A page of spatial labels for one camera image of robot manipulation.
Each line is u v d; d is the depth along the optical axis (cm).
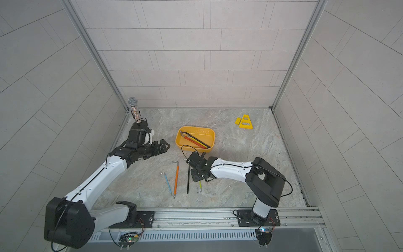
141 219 70
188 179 83
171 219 72
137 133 62
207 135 101
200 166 64
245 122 108
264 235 69
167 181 83
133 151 58
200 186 81
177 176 85
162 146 72
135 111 87
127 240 65
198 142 97
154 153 71
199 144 96
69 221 37
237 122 108
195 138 99
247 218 70
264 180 44
